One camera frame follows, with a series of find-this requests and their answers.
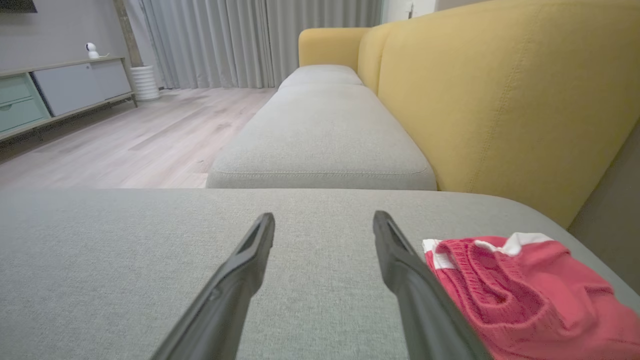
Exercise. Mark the small white security camera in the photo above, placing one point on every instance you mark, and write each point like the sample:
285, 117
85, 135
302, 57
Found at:
91, 50

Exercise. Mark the dark wall television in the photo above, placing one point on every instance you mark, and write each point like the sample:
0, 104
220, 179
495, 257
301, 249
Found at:
15, 5

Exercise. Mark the yellow sofa armrest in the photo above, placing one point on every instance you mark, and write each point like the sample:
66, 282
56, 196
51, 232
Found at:
327, 47

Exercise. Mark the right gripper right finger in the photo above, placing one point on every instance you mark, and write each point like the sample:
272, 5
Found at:
420, 310

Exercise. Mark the grey pleated curtain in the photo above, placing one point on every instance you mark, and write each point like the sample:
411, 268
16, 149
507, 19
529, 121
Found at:
225, 40

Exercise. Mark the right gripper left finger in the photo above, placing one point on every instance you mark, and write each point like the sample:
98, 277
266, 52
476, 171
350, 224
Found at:
235, 300

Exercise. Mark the white ribbed planter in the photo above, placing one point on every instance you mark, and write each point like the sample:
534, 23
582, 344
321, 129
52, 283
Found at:
145, 82

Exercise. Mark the brown wooden trunk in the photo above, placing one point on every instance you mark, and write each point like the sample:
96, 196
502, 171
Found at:
125, 30

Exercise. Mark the grey and green tv cabinet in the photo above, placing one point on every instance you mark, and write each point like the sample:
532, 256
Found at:
75, 87

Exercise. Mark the red shorts with white trim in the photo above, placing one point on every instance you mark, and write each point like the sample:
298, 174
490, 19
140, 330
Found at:
540, 310

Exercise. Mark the short grey sofa seat cushion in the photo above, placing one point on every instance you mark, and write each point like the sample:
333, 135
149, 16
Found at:
320, 76

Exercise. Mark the narrow yellow sofa back cushion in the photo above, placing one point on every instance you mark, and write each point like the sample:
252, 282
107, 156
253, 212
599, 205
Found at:
371, 55

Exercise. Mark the wide grey sofa chaise cushion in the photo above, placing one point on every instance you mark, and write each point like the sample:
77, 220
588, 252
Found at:
125, 260

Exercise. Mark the white door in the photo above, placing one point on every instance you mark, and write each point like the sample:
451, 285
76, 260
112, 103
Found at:
396, 10

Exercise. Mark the large yellow sofa back cushion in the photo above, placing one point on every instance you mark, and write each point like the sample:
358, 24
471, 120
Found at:
510, 90

